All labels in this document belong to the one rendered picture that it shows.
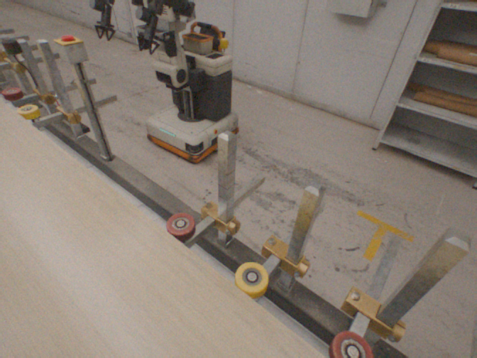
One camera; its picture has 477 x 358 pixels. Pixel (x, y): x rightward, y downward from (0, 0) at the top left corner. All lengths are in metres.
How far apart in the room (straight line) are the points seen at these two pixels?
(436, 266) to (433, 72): 2.68
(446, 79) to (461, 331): 2.07
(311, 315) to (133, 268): 0.52
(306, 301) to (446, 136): 2.69
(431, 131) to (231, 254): 2.73
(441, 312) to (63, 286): 1.85
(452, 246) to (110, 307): 0.66
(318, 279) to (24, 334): 1.45
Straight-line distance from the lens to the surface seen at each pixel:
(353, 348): 0.67
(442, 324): 2.00
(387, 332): 0.80
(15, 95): 1.77
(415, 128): 3.35
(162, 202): 1.15
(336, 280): 1.84
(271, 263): 0.79
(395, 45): 3.20
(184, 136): 2.33
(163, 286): 0.70
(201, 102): 2.49
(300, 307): 0.91
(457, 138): 3.35
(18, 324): 0.77
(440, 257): 0.59
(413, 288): 0.67
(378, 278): 0.86
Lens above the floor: 1.51
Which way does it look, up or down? 41 degrees down
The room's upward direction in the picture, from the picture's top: 3 degrees clockwise
